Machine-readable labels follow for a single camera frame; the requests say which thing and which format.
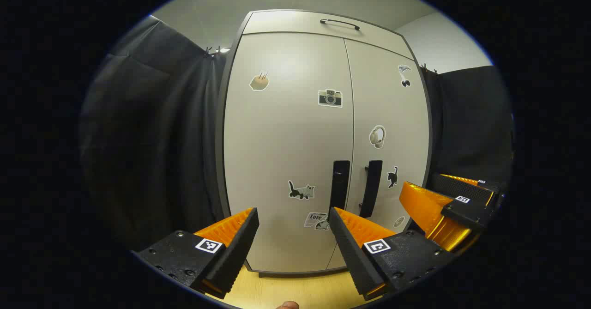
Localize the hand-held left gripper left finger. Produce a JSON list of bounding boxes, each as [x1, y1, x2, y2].
[[132, 206, 260, 299]]

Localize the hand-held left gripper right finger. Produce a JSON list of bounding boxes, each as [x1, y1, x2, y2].
[[329, 206, 455, 300]]

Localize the black door handle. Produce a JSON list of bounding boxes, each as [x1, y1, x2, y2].
[[329, 160, 350, 212], [359, 160, 383, 218]]

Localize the beige cabinet door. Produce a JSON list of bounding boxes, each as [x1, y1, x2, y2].
[[223, 32, 355, 273], [327, 39, 431, 270]]

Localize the grey double-door shoe cabinet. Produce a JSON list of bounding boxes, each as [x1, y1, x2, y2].
[[215, 9, 434, 278]]

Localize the beige cabinet flap panel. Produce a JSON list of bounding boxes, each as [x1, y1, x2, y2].
[[242, 10, 415, 60]]

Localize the black flap panel handle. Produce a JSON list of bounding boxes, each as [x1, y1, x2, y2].
[[320, 19, 361, 31]]

